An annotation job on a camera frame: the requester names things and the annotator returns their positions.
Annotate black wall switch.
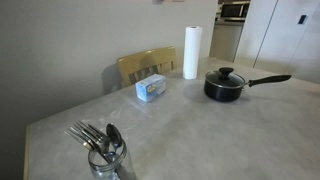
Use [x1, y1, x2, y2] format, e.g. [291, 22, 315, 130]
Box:
[297, 14, 309, 25]

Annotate glass lid with black knob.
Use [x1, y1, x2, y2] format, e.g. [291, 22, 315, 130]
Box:
[205, 66, 247, 89]

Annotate clear glass jar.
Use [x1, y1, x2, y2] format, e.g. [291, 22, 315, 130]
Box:
[87, 139, 138, 180]

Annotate silver metal spoon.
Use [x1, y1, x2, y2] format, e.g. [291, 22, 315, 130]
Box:
[105, 122, 124, 156]

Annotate black pot with handle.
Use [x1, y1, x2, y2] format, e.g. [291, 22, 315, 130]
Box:
[203, 74, 292, 102]

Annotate blue and white box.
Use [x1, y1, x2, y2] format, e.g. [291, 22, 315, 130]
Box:
[135, 73, 167, 103]

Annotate beige kitchen counter cabinet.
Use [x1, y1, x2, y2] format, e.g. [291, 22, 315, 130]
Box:
[209, 21, 245, 63]

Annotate silver metal fork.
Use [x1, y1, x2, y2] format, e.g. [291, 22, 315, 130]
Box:
[79, 120, 110, 148]
[70, 123, 108, 154]
[64, 128, 101, 153]

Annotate black microwave oven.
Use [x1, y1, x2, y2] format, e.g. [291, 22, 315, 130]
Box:
[220, 0, 251, 22]

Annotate yellow wooden chair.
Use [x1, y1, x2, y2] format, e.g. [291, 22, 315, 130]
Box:
[116, 45, 178, 89]

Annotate white paper towel roll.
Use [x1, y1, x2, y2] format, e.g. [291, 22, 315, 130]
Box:
[182, 25, 203, 81]

